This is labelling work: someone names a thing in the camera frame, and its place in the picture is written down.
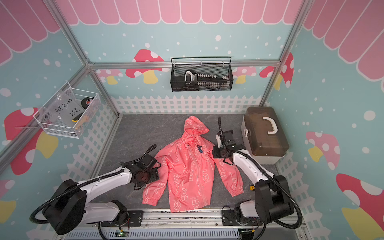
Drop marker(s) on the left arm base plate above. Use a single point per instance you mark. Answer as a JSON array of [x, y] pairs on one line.
[[126, 219]]

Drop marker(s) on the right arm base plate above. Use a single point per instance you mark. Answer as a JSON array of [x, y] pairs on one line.
[[235, 218]]

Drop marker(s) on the pink patterned kids jacket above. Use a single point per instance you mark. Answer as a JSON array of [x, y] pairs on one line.
[[187, 171]]

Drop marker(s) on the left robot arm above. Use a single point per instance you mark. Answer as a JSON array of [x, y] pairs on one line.
[[71, 205]]

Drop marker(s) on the black tape roll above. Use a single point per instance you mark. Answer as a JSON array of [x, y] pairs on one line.
[[86, 102]]

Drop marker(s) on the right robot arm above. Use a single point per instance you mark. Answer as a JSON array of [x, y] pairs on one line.
[[273, 202]]

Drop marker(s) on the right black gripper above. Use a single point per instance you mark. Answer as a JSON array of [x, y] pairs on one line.
[[215, 152]]

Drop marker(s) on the clear plastic labelled bag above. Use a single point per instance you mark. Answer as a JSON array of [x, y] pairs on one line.
[[61, 109]]

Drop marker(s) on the socket wrench set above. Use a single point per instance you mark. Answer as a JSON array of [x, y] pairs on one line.
[[193, 79]]

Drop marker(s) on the yellow tool in basket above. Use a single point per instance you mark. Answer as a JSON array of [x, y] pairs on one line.
[[77, 118]]

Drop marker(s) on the black wire mesh basket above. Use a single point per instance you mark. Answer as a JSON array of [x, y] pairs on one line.
[[219, 66]]

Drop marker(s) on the brown lidded toolbox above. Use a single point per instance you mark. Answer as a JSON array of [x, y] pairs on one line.
[[263, 135]]

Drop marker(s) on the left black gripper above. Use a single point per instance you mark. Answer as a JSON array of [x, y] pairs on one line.
[[155, 176]]

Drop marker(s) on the white wire basket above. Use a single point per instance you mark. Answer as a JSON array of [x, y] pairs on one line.
[[77, 131]]

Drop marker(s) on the green circuit board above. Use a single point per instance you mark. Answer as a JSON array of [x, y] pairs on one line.
[[122, 234]]

